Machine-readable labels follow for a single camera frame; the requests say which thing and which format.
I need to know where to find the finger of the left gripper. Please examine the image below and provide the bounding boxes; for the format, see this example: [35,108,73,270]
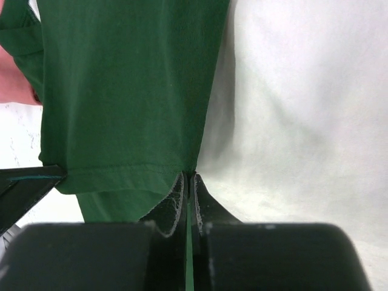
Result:
[1,166,67,235]

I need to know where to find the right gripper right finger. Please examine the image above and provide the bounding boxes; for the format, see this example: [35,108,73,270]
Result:
[189,172,242,290]

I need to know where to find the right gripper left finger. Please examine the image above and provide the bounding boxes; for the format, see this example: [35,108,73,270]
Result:
[140,173,187,290]

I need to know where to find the white and green t-shirt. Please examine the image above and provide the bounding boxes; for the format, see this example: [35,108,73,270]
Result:
[1,1,387,290]

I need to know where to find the folded salmon red t-shirt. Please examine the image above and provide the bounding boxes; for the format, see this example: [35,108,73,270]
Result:
[1,1,44,105]

